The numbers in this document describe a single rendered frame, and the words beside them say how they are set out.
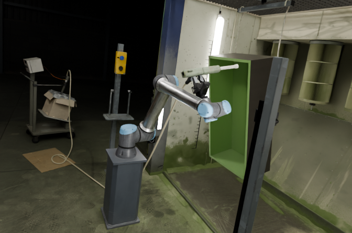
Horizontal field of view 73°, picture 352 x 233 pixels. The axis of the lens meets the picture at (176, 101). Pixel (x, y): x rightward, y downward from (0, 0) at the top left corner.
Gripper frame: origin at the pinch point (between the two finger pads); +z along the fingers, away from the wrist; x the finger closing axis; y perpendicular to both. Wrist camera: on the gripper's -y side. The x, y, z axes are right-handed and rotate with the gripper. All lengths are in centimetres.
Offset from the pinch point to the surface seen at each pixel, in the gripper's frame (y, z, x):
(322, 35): 8, 19, 181
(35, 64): 243, 135, -105
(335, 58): 13, -7, 194
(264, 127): -55, -50, -12
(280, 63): -71, -26, -5
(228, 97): 82, -10, 88
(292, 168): 88, -115, 147
